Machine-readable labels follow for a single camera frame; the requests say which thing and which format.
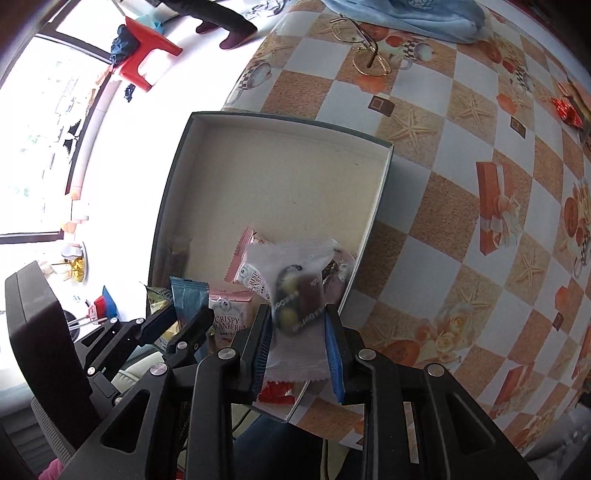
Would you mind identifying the green yellow snack packet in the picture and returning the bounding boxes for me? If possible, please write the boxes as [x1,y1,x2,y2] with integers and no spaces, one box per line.
[145,285,179,352]

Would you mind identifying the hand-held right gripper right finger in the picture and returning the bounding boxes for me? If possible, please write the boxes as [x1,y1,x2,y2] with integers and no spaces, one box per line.
[323,304,539,480]

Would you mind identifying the blue snack packet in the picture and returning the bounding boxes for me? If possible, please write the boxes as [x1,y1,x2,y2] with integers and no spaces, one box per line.
[169,275,210,334]

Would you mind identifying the gold-rimmed glasses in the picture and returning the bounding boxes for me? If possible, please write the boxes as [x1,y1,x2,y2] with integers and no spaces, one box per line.
[328,14,393,77]

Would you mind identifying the green-edged cardboard box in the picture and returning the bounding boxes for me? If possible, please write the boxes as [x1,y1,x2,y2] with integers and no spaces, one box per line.
[147,111,394,424]

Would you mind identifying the light blue cloth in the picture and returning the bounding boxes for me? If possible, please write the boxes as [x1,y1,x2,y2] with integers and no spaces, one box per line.
[320,0,486,45]

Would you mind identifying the red plastic stool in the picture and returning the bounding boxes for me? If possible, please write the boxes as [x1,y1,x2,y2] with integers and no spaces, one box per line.
[111,17,184,93]

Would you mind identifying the brown snack packet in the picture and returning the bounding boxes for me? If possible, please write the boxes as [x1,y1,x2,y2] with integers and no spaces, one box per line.
[323,247,359,306]

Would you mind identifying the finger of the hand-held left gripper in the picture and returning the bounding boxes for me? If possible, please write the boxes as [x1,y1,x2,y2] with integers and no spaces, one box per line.
[87,306,216,398]
[73,301,181,377]

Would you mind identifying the pink cranberry snack packet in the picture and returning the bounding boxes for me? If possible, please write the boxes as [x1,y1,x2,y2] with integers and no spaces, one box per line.
[207,288,256,352]
[224,226,279,302]

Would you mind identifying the red foil snack packet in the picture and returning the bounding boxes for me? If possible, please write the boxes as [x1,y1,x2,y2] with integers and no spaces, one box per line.
[550,94,585,131]

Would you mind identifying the clear chocolate snack packet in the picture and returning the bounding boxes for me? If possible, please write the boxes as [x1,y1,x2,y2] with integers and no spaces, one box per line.
[245,237,357,385]

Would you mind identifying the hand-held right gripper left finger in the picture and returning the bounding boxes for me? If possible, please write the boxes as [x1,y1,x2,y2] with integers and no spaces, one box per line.
[60,302,273,480]

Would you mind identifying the dark blue cloth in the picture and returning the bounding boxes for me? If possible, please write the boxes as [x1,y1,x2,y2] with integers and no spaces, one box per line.
[109,25,140,66]

